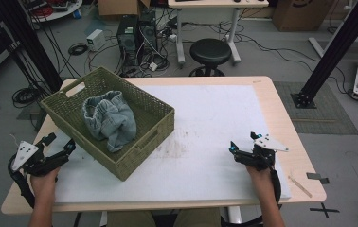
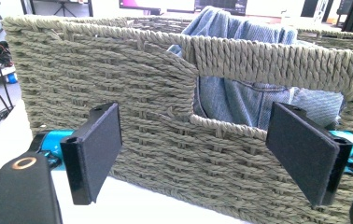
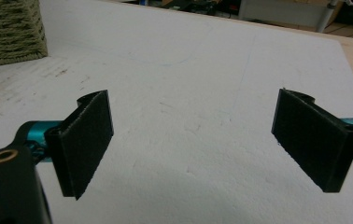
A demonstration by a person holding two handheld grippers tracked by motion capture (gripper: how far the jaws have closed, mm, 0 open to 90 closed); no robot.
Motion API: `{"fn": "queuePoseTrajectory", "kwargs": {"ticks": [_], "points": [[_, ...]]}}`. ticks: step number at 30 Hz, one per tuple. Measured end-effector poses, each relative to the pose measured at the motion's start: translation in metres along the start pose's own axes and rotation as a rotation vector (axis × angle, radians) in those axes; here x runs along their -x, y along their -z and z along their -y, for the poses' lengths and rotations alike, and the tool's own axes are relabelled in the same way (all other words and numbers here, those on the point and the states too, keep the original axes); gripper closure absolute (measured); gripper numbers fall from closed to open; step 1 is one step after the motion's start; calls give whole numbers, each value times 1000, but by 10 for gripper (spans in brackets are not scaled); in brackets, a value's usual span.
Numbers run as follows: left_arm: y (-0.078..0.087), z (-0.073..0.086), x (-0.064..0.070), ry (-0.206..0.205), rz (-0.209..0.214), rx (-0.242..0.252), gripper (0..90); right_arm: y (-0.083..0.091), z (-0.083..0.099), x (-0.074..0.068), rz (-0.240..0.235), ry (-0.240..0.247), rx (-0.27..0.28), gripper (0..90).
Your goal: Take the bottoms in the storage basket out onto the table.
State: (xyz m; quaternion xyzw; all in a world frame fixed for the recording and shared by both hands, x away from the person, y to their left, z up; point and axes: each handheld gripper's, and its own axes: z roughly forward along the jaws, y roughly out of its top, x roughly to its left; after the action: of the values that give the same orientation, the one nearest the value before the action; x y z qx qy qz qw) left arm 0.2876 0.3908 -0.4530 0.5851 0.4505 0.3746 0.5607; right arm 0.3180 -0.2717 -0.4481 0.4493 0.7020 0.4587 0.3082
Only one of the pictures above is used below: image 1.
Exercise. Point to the person's left hand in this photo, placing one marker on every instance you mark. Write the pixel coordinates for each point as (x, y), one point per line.
(44, 186)

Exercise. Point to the round white table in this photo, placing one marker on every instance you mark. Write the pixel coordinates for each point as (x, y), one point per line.
(63, 14)

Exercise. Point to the white power adapter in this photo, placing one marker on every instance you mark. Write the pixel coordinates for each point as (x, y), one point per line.
(153, 66)

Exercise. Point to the person's legs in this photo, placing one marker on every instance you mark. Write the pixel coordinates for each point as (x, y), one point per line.
(129, 219)

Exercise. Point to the black tape cross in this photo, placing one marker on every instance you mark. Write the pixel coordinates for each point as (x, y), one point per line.
(324, 210)

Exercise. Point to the light blue denim shorts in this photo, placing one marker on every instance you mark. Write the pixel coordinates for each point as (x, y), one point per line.
(110, 119)

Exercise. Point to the black tape strip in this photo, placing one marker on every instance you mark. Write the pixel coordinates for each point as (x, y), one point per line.
(317, 177)

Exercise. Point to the dark computer tower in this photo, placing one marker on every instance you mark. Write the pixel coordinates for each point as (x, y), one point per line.
(148, 31)

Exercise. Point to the black computer tower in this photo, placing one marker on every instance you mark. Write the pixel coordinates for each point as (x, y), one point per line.
(126, 41)

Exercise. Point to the small white box device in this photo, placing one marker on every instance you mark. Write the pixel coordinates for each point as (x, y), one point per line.
(95, 39)

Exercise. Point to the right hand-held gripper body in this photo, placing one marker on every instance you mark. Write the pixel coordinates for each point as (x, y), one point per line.
(260, 159)

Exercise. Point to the small cardboard box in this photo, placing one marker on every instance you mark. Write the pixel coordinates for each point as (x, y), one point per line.
(120, 7)

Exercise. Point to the green woven basket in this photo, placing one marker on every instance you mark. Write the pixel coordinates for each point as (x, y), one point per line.
(148, 126)

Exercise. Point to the grey floor mat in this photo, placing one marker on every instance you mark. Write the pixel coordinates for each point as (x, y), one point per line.
(325, 123)

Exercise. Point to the white desk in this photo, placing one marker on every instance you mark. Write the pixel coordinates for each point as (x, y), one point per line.
(218, 3)

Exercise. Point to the thin wooden stick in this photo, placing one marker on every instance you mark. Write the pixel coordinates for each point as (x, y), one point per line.
(300, 186)

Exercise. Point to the white foam mat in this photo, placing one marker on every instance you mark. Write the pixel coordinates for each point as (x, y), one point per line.
(215, 126)

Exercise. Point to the black frame post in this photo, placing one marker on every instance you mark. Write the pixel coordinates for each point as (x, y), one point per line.
(335, 50)
(32, 44)

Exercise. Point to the large cardboard box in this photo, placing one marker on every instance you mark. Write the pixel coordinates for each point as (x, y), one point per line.
(303, 14)

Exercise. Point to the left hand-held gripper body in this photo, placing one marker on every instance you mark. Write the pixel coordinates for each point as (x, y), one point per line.
(25, 154)

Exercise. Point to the black round stool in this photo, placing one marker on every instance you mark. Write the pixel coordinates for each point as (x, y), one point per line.
(210, 52)

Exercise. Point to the person's right hand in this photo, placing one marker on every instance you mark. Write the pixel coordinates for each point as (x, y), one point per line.
(260, 179)

